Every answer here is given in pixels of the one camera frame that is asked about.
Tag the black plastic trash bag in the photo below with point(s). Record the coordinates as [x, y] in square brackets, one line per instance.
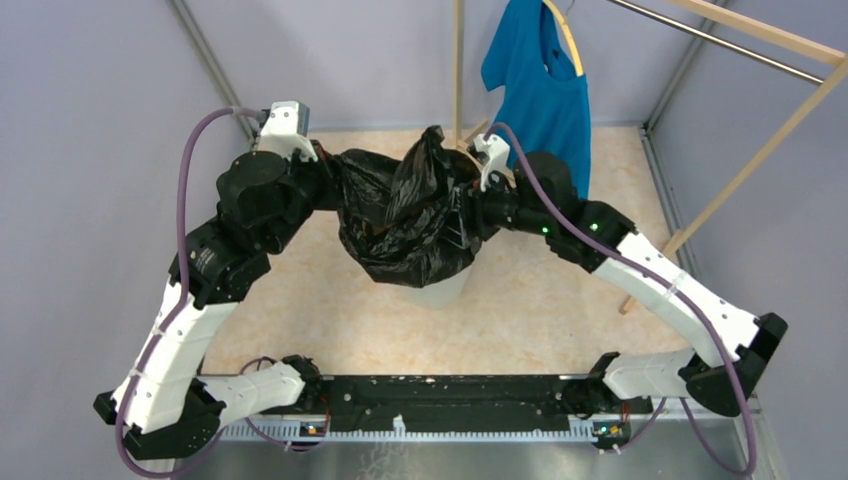
[400, 219]

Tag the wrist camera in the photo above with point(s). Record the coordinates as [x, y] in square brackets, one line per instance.
[285, 132]
[493, 153]

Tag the wooden clothes hanger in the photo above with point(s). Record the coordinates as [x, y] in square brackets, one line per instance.
[564, 26]

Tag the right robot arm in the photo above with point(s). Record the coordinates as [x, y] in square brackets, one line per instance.
[721, 336]

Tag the white translucent trash bin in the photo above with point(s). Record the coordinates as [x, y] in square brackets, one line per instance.
[440, 294]

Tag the wooden clothes rack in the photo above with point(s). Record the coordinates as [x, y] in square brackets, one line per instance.
[779, 242]

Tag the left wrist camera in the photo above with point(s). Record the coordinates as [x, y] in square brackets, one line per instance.
[285, 132]

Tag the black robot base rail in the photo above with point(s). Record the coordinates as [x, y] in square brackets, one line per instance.
[443, 408]

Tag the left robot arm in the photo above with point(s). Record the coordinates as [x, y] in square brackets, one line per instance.
[164, 408]

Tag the blue t-shirt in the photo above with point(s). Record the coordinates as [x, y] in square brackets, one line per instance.
[545, 102]

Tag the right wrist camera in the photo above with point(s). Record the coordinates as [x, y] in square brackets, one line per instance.
[493, 153]

